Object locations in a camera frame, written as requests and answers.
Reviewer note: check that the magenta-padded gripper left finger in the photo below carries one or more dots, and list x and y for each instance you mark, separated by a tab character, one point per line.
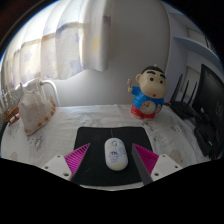
75	158

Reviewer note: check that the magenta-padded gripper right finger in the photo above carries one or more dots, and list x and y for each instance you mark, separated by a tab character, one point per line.
146	159

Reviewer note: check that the white cartoon-print computer mouse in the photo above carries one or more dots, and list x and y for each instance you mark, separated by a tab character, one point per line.
116	155

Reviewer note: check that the black mouse pad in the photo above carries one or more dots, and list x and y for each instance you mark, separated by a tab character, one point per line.
96	140

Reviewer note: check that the white printed tablecloth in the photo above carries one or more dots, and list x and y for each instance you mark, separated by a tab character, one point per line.
50	133

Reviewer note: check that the cartoon boy figurine clock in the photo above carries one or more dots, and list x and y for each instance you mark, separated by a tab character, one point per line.
146	100

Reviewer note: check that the large white conch shell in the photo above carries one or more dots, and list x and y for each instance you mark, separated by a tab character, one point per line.
35	113

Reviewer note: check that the black router with antennas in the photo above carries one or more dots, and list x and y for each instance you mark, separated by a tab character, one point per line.
181	108

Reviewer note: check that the white bent pipe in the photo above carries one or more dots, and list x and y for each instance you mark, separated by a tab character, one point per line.
51	86

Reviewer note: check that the black computer monitor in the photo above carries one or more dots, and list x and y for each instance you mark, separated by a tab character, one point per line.
211	100

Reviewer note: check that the white star-print curtain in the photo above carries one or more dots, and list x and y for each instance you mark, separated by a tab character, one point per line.
60	43

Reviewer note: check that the white wall shelf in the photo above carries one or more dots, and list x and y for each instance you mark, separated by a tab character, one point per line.
196	46

